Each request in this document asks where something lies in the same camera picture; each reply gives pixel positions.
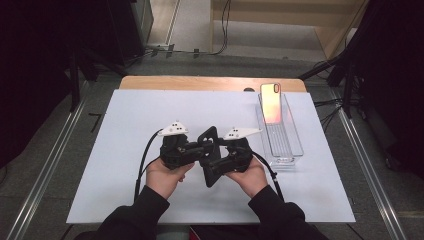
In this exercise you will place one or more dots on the metal floor rail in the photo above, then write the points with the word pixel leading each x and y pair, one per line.
pixel 370 173
pixel 43 173

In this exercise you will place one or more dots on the iridescent phone case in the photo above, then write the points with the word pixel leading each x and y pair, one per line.
pixel 270 103

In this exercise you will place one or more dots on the clear plastic container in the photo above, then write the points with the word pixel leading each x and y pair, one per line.
pixel 283 143

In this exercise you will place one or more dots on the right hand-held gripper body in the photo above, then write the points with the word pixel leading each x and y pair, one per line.
pixel 238 155

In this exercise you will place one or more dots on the person's left hand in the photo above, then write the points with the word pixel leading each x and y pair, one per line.
pixel 165 180

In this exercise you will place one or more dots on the black stand legs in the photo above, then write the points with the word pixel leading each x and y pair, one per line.
pixel 75 83
pixel 348 83

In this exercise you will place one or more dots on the black phone case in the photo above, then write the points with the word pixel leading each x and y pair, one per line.
pixel 211 176

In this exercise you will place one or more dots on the wooden table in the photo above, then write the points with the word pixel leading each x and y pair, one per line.
pixel 200 83

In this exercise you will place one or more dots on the light wooden shelf unit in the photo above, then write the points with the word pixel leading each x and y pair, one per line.
pixel 333 33

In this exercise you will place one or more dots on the black cabinet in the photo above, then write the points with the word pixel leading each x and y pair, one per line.
pixel 133 30

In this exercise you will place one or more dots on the person's right hand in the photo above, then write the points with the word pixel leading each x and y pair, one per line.
pixel 250 180

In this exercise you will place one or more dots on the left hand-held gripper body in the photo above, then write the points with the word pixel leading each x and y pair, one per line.
pixel 175 151

